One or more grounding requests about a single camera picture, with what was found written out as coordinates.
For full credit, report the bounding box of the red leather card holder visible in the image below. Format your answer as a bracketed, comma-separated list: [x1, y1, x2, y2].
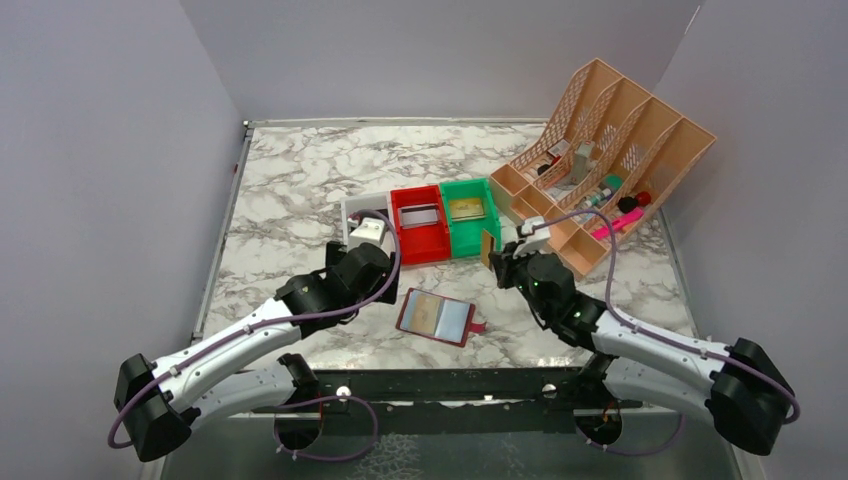
[395, 288, 487, 348]

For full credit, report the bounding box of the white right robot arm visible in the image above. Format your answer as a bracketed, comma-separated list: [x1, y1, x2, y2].
[488, 242, 800, 456]

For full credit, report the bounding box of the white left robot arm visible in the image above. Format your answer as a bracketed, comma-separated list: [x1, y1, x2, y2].
[107, 243, 401, 462]

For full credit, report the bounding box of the silver card in red bin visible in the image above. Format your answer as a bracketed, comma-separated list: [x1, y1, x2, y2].
[398, 204, 440, 229]

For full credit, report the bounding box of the gold card in green bin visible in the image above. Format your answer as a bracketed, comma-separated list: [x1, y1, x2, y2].
[448, 197, 486, 222]

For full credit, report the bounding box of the white plastic bin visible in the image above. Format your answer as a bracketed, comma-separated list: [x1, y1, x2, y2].
[340, 192, 395, 260]

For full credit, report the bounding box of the red plastic bin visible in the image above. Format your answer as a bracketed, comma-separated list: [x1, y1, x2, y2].
[389, 185, 451, 266]

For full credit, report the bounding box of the pink highlighter marker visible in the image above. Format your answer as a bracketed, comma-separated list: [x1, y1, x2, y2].
[591, 207, 644, 240]

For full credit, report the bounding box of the green plastic bin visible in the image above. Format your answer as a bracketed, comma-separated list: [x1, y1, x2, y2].
[439, 177, 502, 259]

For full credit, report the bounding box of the red black round item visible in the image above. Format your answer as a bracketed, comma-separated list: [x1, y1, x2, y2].
[616, 191, 652, 214]

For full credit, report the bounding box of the green capped tube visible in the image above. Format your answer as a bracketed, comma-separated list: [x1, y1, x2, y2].
[589, 174, 623, 206]

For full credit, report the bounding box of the grey box in organizer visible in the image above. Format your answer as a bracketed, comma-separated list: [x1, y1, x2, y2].
[567, 140, 594, 185]

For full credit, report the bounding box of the beige desk organizer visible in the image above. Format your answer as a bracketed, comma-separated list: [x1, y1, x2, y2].
[489, 59, 716, 279]

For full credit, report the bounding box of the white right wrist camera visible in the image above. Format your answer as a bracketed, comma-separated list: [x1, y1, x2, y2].
[513, 216, 551, 258]

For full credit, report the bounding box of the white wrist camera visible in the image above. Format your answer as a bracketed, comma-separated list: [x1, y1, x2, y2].
[513, 216, 551, 258]
[347, 218, 388, 249]

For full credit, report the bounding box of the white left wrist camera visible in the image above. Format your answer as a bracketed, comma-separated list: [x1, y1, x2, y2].
[347, 218, 388, 249]

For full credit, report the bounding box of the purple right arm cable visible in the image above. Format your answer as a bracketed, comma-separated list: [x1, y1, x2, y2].
[529, 209, 802, 458]

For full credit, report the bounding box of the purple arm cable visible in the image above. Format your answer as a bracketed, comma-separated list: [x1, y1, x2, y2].
[107, 209, 403, 464]
[529, 209, 802, 458]

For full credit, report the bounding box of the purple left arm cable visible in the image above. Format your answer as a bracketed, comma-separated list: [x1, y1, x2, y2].
[107, 209, 403, 464]

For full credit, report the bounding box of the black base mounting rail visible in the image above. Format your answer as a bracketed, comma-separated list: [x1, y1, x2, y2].
[258, 367, 614, 436]

